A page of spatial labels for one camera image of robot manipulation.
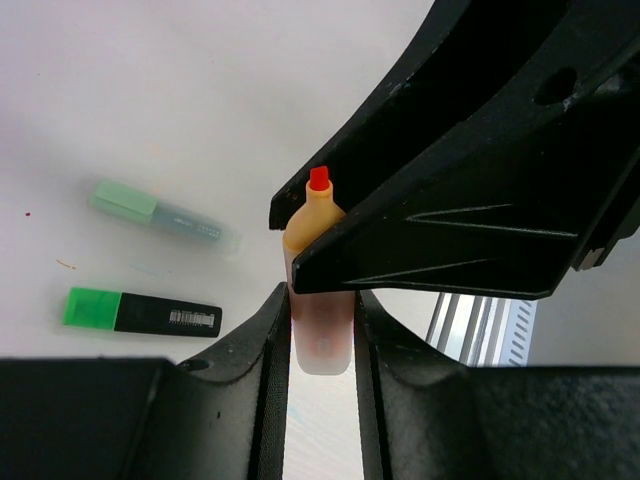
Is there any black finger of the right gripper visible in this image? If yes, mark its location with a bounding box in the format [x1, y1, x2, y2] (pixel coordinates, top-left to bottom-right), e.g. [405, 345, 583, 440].
[296, 64, 639, 299]

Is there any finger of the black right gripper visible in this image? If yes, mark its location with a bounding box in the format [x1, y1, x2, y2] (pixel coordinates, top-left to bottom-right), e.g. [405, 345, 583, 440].
[269, 1, 630, 230]

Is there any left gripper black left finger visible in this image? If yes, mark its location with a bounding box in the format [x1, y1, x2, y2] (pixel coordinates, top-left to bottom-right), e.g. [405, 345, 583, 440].
[1, 285, 291, 479]

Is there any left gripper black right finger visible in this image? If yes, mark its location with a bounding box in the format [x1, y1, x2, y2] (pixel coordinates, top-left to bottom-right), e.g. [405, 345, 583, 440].
[355, 291, 639, 479]

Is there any dark green highlighter pen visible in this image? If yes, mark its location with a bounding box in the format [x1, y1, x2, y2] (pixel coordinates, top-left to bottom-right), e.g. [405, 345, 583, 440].
[114, 293, 223, 338]

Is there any orange highlighter pen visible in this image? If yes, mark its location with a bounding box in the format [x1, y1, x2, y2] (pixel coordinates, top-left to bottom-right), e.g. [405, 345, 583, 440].
[282, 166, 355, 376]

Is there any translucent green highlighter pen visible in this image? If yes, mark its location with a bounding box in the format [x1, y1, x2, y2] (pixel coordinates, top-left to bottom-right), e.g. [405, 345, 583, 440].
[151, 202, 242, 256]

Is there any bright green pen cap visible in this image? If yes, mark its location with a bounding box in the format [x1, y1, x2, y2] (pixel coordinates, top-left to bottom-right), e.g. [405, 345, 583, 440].
[63, 287, 122, 331]

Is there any pale green pen cap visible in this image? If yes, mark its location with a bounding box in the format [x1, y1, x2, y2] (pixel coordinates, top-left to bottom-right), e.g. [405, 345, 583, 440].
[90, 180, 158, 224]

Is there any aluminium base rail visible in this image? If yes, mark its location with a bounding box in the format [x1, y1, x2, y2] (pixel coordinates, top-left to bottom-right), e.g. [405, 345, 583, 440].
[426, 293, 511, 366]

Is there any white slotted cable duct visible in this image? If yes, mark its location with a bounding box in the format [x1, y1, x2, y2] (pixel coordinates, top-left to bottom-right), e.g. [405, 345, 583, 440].
[501, 300, 538, 367]

